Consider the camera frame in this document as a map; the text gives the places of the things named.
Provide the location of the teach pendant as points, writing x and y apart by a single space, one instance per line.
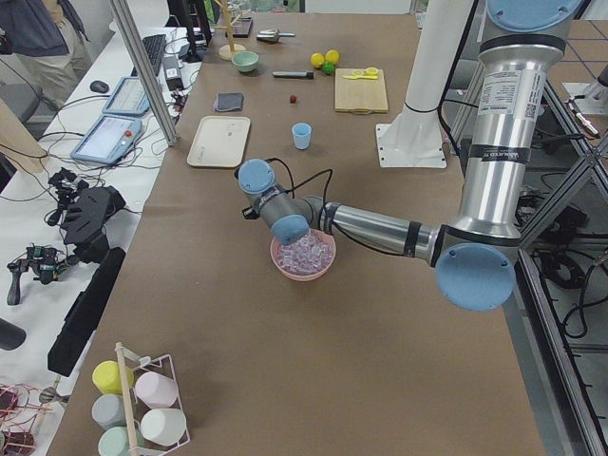
108 140
127 99

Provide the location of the black computer mouse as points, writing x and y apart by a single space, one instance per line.
99 87

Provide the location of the upper lemon half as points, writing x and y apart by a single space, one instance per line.
371 72

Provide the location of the pile of clear ice cubes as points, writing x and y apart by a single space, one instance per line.
308 256

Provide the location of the far teach pendant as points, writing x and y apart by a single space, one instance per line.
127 99

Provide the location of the grey plastic cup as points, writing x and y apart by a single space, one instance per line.
108 411

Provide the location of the pink plastic cup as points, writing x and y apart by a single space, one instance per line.
157 391

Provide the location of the light green plastic cup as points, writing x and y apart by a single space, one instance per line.
114 442

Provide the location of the steel ice scoop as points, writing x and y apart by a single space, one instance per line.
273 36

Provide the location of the cream serving tray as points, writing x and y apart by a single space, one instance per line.
219 142

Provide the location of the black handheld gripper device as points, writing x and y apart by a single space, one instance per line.
85 219

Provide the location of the near teach pendant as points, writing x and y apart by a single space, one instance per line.
108 140

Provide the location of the upper whole yellow lemon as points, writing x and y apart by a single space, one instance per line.
332 56

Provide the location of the black monitor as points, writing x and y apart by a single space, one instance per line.
192 15

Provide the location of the grey folded cloth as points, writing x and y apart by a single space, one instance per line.
229 102

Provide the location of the person at desk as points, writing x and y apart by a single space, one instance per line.
49 39

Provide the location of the light green bowl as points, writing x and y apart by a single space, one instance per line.
245 61

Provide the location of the black long bar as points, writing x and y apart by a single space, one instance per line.
84 315

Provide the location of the wooden glass stand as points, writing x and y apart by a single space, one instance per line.
230 15

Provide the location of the whole yellow lemon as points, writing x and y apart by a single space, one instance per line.
317 60
332 56

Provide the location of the green lime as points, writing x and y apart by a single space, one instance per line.
328 68

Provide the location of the pink bowl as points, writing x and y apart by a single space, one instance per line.
273 250

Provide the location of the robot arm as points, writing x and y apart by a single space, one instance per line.
472 254

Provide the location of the aluminium frame post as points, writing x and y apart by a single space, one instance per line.
134 44

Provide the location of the white plastic cup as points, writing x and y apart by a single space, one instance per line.
163 426

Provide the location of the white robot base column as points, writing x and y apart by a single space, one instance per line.
414 138

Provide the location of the white wire cup rack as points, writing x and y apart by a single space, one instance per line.
136 366

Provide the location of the lower whole yellow lemon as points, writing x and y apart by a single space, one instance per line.
317 60

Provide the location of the wooden cutting board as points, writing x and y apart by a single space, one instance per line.
360 96

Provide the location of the yellow plastic cup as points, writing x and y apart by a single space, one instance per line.
106 377

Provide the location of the black keyboard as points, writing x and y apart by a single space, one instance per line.
154 46

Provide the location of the light blue plastic cup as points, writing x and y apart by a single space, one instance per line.
302 133

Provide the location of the wooden rack handle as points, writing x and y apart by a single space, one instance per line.
134 446

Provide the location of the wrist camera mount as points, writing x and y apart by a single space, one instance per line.
249 213

